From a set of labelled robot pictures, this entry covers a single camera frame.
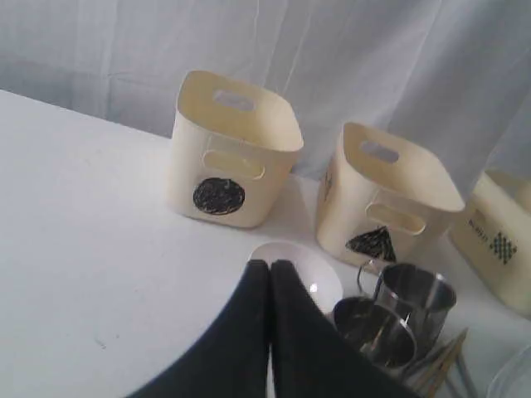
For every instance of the cream bin with square mark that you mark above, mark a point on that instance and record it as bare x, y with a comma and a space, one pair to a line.
493, 235

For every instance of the steel bowl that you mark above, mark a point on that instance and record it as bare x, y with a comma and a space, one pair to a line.
316, 274

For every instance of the cream bin with circle mark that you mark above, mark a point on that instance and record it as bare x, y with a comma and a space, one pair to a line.
232, 149

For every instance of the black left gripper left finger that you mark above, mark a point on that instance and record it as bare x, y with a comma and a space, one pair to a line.
231, 358

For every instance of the steel mug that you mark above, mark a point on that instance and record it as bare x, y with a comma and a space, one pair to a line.
377, 332
420, 298

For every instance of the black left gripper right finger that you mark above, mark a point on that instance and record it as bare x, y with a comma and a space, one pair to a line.
309, 358

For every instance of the white square plate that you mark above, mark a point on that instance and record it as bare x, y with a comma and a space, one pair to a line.
513, 379

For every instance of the cream bin with triangle mark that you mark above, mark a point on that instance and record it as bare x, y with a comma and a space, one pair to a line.
382, 198

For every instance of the white curtain backdrop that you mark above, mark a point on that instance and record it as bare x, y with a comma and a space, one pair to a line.
451, 76

